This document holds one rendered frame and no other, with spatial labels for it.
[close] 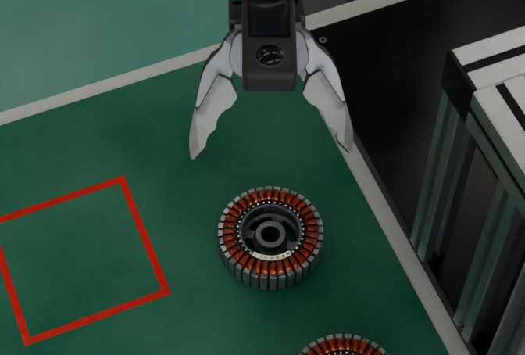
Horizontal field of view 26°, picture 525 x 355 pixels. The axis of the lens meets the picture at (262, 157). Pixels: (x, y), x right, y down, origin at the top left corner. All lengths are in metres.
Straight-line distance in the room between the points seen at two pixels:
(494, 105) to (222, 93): 0.27
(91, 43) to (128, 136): 1.08
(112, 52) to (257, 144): 1.09
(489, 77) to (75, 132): 0.57
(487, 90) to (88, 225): 0.53
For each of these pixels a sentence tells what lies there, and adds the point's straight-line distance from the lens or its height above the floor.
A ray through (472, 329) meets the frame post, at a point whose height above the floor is 0.80.
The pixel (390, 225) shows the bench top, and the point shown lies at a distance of 1.26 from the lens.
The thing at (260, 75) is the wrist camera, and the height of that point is 1.08.
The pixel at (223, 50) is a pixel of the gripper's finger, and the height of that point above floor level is 1.03.
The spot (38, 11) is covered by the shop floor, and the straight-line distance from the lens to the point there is 2.46.
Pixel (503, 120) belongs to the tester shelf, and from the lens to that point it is 0.90.
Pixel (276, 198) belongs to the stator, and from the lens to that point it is 1.23.
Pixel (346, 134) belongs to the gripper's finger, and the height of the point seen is 0.95.
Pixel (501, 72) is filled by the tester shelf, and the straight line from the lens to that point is 0.93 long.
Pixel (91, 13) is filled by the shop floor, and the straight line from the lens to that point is 2.44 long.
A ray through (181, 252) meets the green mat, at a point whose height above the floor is 0.75.
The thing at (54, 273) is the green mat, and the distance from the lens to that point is 1.24.
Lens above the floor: 1.83
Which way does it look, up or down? 57 degrees down
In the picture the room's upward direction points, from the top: straight up
